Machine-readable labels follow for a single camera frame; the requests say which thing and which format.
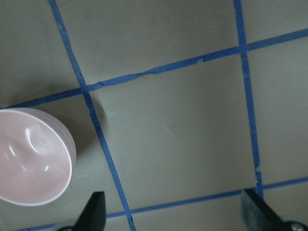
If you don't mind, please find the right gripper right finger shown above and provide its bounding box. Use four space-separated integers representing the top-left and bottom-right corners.
241 189 292 231

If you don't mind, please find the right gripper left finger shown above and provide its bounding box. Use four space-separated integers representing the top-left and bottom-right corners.
64 192 106 231

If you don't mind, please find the pink bowl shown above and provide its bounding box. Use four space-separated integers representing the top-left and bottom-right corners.
0 108 77 206

